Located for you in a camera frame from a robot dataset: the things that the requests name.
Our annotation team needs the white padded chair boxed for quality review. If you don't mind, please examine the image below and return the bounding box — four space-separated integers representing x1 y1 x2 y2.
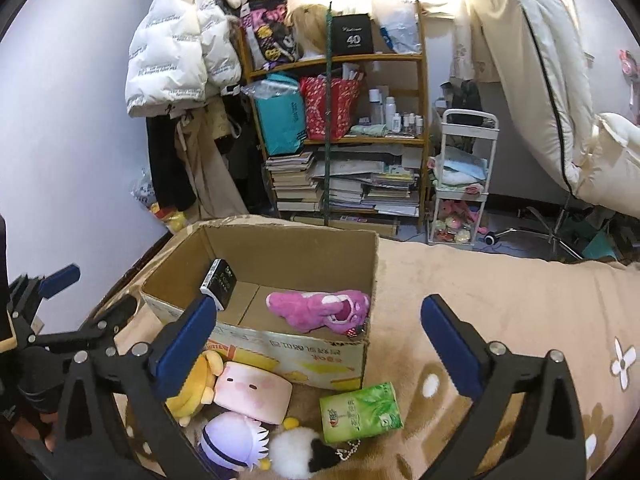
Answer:
465 0 640 261

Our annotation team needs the pink bear plush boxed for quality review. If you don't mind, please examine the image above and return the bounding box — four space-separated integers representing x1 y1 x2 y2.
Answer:
266 289 372 336

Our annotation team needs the yellow plush toy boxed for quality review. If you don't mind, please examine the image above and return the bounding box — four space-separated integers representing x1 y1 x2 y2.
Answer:
165 350 224 427

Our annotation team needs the beige garment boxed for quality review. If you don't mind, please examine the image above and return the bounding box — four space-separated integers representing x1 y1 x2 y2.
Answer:
172 97 251 221

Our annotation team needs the beige patterned blanket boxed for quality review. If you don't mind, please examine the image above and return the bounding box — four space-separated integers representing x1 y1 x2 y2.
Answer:
85 215 640 480

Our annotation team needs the pink pig plush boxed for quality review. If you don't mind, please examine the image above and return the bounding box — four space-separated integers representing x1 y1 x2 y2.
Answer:
214 361 293 423

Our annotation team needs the plastic bag of toys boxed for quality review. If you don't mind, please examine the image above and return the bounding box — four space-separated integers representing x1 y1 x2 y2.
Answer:
131 170 188 233

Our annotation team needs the green tissue pack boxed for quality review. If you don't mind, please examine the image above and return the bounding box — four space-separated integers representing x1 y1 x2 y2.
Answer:
319 381 404 445

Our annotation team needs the small black box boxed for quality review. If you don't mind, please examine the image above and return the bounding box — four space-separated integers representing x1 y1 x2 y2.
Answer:
200 258 238 311

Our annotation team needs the green pole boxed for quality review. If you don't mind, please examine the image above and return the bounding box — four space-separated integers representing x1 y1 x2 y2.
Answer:
324 2 335 228

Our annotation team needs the printed tote bag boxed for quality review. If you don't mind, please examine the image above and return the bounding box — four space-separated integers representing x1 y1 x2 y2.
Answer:
240 0 301 68

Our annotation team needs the teal bag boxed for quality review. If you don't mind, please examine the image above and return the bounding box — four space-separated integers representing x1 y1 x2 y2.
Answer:
241 72 308 157

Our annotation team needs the blue white cloth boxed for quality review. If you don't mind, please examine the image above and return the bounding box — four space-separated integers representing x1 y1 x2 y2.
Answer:
432 147 488 186

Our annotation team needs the red patterned bag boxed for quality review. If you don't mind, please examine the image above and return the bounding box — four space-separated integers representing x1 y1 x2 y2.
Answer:
299 75 362 142

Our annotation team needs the black printed box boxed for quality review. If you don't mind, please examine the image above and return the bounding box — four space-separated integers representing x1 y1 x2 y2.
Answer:
331 13 375 56

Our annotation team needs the dark bag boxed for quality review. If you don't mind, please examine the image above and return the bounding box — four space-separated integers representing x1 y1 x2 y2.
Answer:
442 80 483 111

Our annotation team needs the white black pompom keychain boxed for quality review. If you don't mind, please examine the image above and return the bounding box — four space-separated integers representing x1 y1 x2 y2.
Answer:
267 417 362 476

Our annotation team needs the blond wig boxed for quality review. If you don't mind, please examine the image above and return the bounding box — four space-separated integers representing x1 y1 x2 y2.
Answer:
285 4 331 61

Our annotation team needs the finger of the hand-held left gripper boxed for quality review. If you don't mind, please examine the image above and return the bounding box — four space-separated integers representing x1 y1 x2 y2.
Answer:
7 263 82 333
27 297 142 353

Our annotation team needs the stack of books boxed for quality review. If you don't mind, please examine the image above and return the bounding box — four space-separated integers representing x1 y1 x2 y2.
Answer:
264 146 422 218

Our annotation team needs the white puffer jacket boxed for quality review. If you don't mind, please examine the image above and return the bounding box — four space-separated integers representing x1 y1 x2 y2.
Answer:
124 0 241 117

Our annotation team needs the person's left hand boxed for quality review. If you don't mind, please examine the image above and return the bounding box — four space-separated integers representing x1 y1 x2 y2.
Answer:
10 407 57 458

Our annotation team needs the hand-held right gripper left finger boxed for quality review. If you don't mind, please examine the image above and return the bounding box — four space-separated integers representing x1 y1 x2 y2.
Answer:
50 295 221 480

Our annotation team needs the pink wall ornament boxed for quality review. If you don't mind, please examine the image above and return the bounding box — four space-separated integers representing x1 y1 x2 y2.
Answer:
619 49 640 81

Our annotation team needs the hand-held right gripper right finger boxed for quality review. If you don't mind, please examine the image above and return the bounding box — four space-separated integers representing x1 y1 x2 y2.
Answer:
420 294 587 480

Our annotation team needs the pink soft toy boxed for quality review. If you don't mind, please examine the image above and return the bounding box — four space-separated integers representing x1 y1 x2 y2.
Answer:
440 199 483 226

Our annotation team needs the wooden shelf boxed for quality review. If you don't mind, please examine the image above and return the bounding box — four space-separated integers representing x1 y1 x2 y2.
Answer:
235 0 433 233

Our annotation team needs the clear plastic bag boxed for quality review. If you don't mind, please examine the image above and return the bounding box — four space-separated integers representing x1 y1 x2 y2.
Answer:
372 0 422 55

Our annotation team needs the white rolling cart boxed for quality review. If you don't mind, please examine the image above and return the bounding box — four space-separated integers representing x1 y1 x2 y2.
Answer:
426 108 501 247

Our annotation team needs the purple-haired plush doll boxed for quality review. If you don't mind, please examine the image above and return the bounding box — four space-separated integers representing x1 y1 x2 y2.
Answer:
199 410 272 471

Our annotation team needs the cardboard box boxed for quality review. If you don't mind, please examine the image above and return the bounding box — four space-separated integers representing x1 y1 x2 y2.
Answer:
140 223 379 392

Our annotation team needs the group of cosmetic bottles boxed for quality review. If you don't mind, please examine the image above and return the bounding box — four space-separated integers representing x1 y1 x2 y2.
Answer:
367 87 426 137

